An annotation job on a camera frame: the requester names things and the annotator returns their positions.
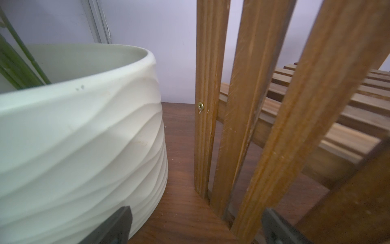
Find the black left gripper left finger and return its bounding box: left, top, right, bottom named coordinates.
left=79, top=206, right=133, bottom=244

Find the brown wooden slatted shelf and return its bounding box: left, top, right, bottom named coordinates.
left=194, top=1, right=390, bottom=244

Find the white ribbed plant pot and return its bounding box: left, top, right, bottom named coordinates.
left=1, top=44, right=168, bottom=244

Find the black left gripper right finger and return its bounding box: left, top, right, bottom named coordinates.
left=261, top=208, right=312, bottom=244

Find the left corner metal profile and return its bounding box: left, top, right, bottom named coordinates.
left=81, top=0, right=112, bottom=44

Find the green monstera plant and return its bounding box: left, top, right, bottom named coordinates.
left=1, top=10, right=51, bottom=90

